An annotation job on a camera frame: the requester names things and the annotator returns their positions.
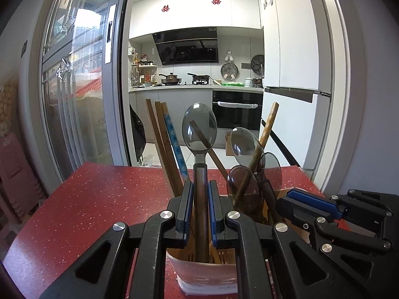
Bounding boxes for white upper kitchen cabinets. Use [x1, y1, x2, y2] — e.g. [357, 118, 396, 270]
[128, 0, 262, 40]

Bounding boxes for spice rack with bottles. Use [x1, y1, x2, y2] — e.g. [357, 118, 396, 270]
[131, 53, 158, 88]

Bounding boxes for pink plastic stools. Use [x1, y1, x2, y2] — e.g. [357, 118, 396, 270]
[0, 131, 49, 225]

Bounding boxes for plain bamboo chopstick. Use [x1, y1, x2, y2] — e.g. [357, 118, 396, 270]
[155, 100, 185, 194]
[145, 98, 184, 199]

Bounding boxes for black frying pan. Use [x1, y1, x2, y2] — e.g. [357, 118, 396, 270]
[187, 73, 214, 82]

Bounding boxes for black built-in oven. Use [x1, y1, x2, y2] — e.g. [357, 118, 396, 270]
[212, 90, 264, 130]

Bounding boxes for round metal trivet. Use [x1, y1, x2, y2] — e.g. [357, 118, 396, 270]
[221, 63, 239, 80]

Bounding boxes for black hanging bag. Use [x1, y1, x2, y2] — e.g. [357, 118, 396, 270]
[129, 103, 147, 164]

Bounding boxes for beige bubbled roll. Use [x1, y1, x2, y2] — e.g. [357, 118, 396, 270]
[0, 78, 17, 138]

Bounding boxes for cardboard box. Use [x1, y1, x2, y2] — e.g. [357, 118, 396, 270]
[225, 132, 238, 156]

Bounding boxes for gas stove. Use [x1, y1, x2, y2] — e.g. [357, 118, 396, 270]
[160, 80, 210, 86]

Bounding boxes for beige utensil holder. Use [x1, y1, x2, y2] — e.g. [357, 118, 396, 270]
[165, 187, 328, 296]

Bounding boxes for thin dark chopstick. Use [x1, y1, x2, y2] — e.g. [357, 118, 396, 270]
[189, 120, 229, 182]

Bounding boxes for transparent grey plastic spoon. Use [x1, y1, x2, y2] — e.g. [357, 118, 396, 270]
[182, 102, 218, 263]
[258, 151, 283, 225]
[226, 165, 261, 216]
[230, 127, 265, 175]

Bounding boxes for black range hood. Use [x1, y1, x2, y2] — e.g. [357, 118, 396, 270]
[152, 27, 219, 66]

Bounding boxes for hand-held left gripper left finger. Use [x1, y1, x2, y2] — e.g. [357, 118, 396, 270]
[39, 180, 195, 299]

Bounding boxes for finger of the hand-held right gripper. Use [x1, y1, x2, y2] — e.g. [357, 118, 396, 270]
[286, 188, 399, 240]
[275, 197, 394, 280]

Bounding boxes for white refrigerator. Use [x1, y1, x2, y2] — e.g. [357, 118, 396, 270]
[258, 0, 335, 179]

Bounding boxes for sliding glass door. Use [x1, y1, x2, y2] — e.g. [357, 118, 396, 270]
[37, 0, 131, 181]

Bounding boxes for light bamboo chopstick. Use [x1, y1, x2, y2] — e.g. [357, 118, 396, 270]
[234, 102, 280, 205]

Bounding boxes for red plastic basket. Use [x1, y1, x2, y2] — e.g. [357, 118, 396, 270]
[73, 78, 103, 98]

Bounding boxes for blue floral chopstick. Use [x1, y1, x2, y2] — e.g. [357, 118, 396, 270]
[161, 102, 190, 183]

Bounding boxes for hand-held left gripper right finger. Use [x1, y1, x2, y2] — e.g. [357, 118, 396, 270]
[208, 180, 353, 299]

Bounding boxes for steel pot with lid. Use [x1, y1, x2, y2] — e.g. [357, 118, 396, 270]
[159, 73, 183, 85]

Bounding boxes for round dark wall rack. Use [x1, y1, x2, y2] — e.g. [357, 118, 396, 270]
[251, 54, 265, 72]

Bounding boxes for white oven handle cover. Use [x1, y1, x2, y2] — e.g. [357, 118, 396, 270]
[217, 100, 259, 109]

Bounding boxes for grey lower kitchen cabinets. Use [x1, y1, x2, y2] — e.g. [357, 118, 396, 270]
[128, 87, 214, 146]

